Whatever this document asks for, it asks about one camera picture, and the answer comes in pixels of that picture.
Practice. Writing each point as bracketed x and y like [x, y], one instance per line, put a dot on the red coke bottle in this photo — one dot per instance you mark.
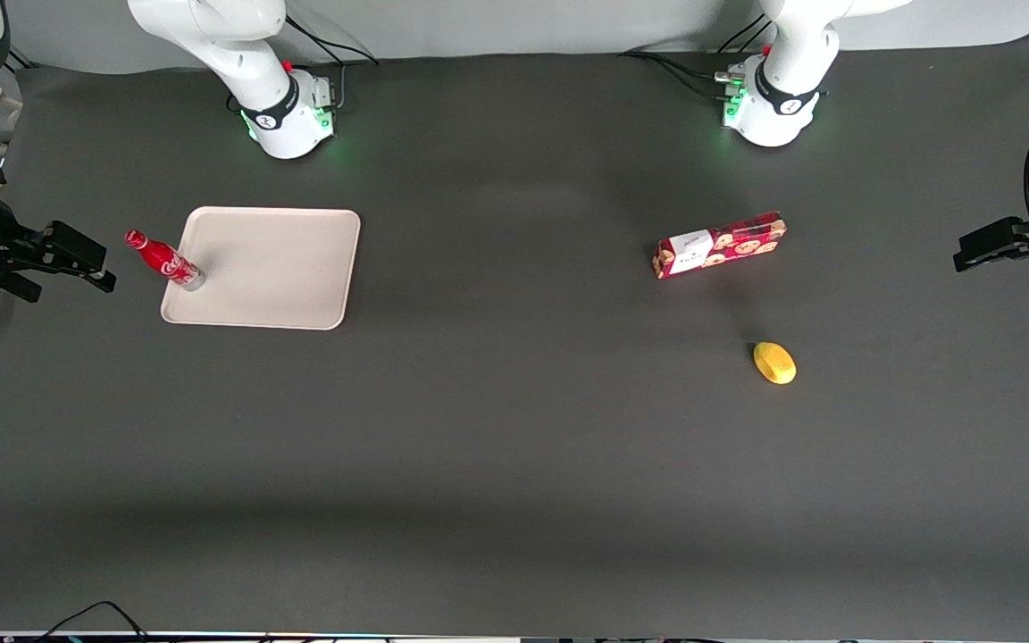
[164, 259]

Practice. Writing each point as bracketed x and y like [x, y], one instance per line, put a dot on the beige plastic tray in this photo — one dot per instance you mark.
[273, 268]

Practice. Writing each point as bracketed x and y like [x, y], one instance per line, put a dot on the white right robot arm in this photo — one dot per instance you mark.
[238, 62]

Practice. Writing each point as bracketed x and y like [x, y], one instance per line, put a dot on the yellow lemon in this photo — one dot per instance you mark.
[774, 363]

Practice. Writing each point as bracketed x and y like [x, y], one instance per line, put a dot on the red tartan cookie box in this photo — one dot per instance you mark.
[729, 246]

